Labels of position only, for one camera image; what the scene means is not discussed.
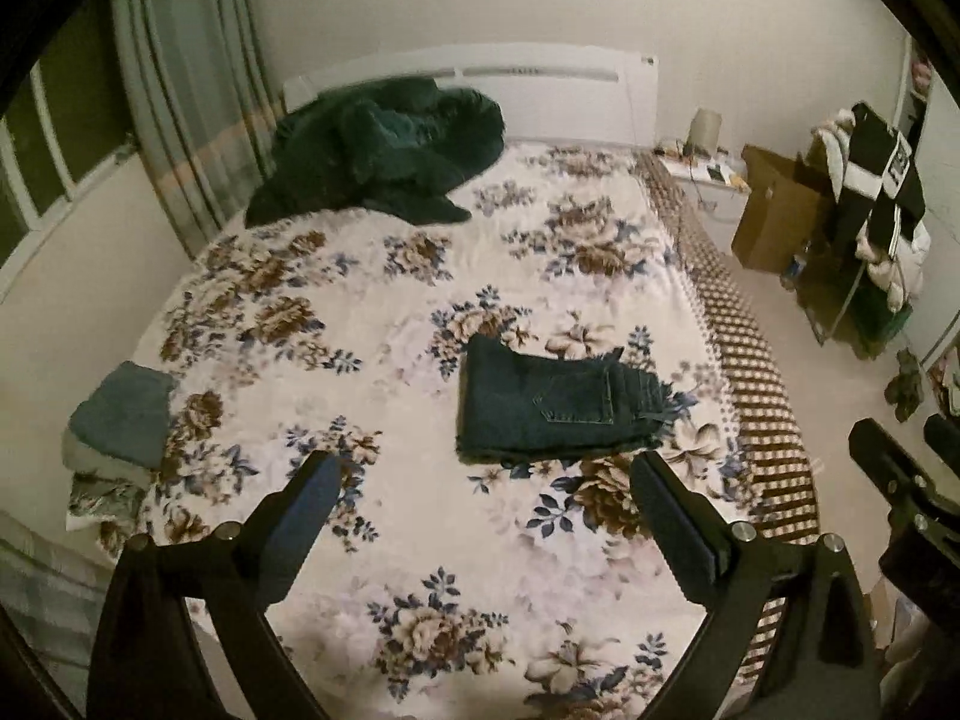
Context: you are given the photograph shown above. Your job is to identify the bed with floral quilt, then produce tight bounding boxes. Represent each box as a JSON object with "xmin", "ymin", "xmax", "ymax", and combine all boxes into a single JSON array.
[{"xmin": 67, "ymin": 142, "xmax": 751, "ymax": 720}]

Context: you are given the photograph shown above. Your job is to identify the folded teal garment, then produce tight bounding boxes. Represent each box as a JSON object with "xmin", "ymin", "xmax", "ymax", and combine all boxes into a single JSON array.
[{"xmin": 71, "ymin": 361, "xmax": 179, "ymax": 467}]

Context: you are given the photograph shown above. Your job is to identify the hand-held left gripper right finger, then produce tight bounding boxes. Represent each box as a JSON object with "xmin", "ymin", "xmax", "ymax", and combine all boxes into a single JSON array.
[{"xmin": 630, "ymin": 451, "xmax": 884, "ymax": 720}]

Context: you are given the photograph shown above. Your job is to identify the white shelf unit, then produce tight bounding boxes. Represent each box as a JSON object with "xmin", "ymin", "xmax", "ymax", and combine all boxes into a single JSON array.
[{"xmin": 900, "ymin": 37, "xmax": 960, "ymax": 392}]

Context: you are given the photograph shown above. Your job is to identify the dark plush slippers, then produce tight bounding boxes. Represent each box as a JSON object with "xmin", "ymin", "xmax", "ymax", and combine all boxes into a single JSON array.
[{"xmin": 885, "ymin": 349, "xmax": 925, "ymax": 422}]

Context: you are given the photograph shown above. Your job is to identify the chair with clothes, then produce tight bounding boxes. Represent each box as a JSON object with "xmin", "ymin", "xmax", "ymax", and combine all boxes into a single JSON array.
[{"xmin": 793, "ymin": 240, "xmax": 916, "ymax": 358}]

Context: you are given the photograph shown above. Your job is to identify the white bed headboard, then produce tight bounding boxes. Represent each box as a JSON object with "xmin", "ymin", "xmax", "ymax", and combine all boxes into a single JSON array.
[{"xmin": 283, "ymin": 43, "xmax": 659, "ymax": 147}]

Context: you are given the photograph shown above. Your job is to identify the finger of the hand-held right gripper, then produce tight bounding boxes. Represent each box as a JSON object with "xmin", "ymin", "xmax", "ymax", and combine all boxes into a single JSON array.
[
  {"xmin": 849, "ymin": 418, "xmax": 950, "ymax": 522},
  {"xmin": 924, "ymin": 414, "xmax": 960, "ymax": 470}
]

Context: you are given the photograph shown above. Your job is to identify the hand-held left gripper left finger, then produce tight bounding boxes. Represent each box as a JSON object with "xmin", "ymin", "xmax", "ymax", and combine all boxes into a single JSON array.
[{"xmin": 86, "ymin": 451, "xmax": 344, "ymax": 720}]

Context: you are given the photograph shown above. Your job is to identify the white framed window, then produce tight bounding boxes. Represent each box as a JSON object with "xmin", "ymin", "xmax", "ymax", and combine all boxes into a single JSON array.
[{"xmin": 0, "ymin": 7, "xmax": 140, "ymax": 265}]

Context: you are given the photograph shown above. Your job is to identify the white nightstand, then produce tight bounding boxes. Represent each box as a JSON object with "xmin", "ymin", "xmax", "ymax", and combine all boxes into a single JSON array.
[{"xmin": 656, "ymin": 146, "xmax": 751, "ymax": 260}]

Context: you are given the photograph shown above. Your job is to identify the dark blue jeans pants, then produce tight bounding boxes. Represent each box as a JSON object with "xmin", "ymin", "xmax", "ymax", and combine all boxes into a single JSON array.
[{"xmin": 456, "ymin": 334, "xmax": 695, "ymax": 466}]

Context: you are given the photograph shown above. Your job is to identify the dark green blanket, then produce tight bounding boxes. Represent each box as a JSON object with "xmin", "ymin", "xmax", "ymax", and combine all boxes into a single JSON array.
[{"xmin": 246, "ymin": 79, "xmax": 507, "ymax": 227}]

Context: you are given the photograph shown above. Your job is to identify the checkered bed sheet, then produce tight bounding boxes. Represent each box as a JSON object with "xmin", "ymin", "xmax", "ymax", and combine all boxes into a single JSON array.
[{"xmin": 641, "ymin": 150, "xmax": 822, "ymax": 691}]

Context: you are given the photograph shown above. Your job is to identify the folded light patterned garment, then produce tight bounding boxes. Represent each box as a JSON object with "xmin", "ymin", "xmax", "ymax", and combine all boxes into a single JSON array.
[{"xmin": 67, "ymin": 476, "xmax": 151, "ymax": 535}]

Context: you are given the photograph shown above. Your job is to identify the large cardboard box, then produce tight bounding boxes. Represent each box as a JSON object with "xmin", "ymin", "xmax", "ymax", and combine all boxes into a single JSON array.
[{"xmin": 731, "ymin": 145, "xmax": 827, "ymax": 275}]

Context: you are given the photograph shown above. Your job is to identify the white padded garment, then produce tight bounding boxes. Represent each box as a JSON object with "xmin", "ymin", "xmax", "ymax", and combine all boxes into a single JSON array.
[{"xmin": 855, "ymin": 229, "xmax": 932, "ymax": 310}]

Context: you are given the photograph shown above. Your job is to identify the white table lamp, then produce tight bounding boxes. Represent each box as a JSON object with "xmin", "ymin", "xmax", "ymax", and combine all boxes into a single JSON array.
[{"xmin": 690, "ymin": 109, "xmax": 723, "ymax": 155}]

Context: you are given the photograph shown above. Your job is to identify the green striped window curtain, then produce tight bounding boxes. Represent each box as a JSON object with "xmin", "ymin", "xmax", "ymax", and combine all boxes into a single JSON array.
[
  {"xmin": 0, "ymin": 508, "xmax": 115, "ymax": 665},
  {"xmin": 111, "ymin": 0, "xmax": 290, "ymax": 257}
]

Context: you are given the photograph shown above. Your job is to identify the folded grey garment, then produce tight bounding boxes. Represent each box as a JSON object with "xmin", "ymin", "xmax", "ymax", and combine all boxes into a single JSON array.
[{"xmin": 64, "ymin": 427, "xmax": 162, "ymax": 485}]

